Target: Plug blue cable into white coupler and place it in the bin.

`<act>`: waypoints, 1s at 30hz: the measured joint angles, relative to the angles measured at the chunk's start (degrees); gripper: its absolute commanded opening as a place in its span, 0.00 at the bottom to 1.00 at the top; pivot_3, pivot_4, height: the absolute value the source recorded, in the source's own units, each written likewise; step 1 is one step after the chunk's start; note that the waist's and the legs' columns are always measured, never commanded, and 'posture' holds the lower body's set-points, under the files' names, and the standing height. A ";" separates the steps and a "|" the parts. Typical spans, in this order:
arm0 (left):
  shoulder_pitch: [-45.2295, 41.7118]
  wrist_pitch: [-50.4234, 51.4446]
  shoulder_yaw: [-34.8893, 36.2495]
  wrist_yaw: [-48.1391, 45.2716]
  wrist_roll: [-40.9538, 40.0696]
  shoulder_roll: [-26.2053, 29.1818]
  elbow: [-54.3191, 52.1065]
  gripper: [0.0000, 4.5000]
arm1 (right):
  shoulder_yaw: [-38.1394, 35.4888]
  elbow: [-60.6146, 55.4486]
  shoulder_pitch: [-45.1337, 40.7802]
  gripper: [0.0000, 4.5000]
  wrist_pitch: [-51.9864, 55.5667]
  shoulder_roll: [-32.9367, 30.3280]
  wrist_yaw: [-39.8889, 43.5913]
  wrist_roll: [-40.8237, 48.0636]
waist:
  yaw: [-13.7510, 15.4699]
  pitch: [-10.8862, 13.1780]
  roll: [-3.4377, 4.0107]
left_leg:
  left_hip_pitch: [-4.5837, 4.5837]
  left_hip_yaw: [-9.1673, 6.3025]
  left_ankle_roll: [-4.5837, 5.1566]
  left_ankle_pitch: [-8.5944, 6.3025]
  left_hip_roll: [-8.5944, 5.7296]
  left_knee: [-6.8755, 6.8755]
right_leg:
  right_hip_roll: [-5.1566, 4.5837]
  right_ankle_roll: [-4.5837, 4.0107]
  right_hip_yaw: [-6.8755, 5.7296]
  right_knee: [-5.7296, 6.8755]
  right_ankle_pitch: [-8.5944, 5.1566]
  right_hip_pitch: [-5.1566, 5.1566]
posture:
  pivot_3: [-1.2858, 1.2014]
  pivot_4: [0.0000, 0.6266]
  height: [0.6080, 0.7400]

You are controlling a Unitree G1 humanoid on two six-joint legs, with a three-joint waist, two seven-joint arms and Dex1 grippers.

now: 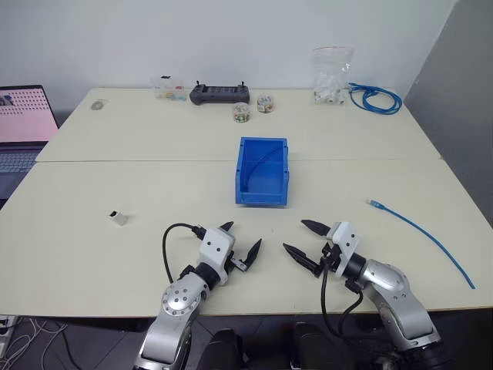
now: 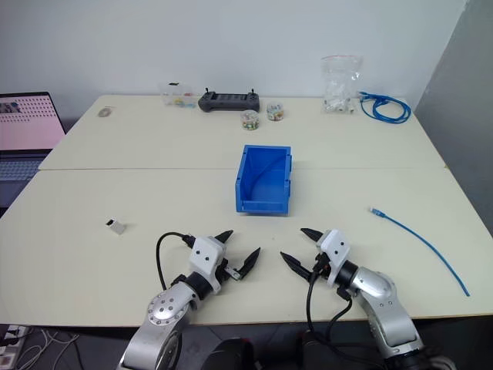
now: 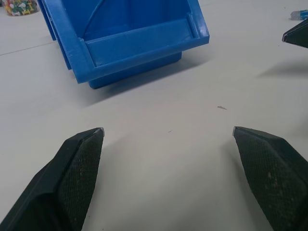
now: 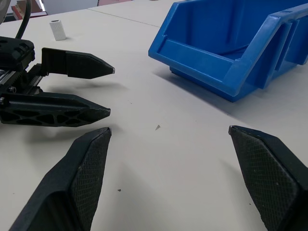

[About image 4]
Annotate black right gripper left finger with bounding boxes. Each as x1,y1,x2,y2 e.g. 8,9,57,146
9,127,113,231

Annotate red background shelf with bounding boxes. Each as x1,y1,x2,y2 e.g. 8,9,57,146
11,0,45,18

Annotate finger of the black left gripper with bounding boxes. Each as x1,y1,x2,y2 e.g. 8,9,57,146
0,92,112,128
40,47,116,80

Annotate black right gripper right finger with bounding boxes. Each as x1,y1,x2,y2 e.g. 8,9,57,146
228,125,308,231

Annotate small white cylinder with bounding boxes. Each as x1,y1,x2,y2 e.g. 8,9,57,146
49,20,67,41

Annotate blue plastic storage bin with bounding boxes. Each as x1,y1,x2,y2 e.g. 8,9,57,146
148,0,308,103

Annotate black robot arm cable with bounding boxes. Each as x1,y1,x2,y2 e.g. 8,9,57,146
14,0,33,39

